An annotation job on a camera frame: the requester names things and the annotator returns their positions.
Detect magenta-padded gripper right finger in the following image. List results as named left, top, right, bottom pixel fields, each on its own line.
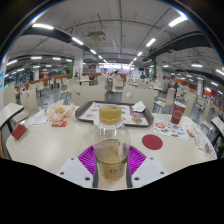
left=126, top=145, right=168, bottom=189

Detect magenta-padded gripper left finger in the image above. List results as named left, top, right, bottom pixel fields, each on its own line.
left=56, top=145, right=98, bottom=189

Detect clear bottle with yellow cap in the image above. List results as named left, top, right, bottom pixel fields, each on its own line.
left=92, top=104, right=131, bottom=183

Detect flat round red coaster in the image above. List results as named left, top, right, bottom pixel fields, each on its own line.
left=141, top=133, right=164, bottom=151

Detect colourful sticker sheet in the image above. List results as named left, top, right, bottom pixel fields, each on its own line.
left=152, top=119, right=190, bottom=141

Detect small red food packet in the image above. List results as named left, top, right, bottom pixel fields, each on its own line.
left=51, top=119, right=68, bottom=128

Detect dark food tray, paper liner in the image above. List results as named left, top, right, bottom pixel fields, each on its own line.
left=74, top=100, right=155, bottom=128

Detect crumpled white napkin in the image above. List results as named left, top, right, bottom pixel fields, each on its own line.
left=131, top=100, right=147, bottom=113

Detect open wrapper with fried food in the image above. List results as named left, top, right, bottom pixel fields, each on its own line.
left=46, top=99, right=77, bottom=122

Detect small red sauce sachet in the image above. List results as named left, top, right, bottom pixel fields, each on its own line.
left=185, top=128, right=196, bottom=138

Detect red paper cup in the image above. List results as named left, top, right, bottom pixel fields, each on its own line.
left=170, top=101, right=187, bottom=126

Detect clear plastic wrapper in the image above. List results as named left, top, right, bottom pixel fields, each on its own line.
left=194, top=133, right=211, bottom=154

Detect small clear sanitizer bottle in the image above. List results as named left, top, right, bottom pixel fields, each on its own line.
left=43, top=101, right=50, bottom=117

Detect red carton box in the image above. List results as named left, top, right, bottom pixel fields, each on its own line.
left=11, top=123, right=28, bottom=141

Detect group of beige chairs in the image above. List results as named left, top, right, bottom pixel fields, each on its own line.
left=3, top=76, right=224, bottom=128

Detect person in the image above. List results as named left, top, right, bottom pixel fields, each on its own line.
left=101, top=68, right=111, bottom=84
left=111, top=69, right=122, bottom=84
left=172, top=79, right=180, bottom=98

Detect white neighbouring table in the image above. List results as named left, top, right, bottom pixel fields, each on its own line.
left=210, top=115, right=224, bottom=138
left=0, top=102, right=25, bottom=131

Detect ceiling air conditioner unit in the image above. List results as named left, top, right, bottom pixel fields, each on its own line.
left=87, top=30, right=107, bottom=43

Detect ceiling strip lights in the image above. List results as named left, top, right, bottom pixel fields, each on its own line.
left=6, top=14, right=224, bottom=88

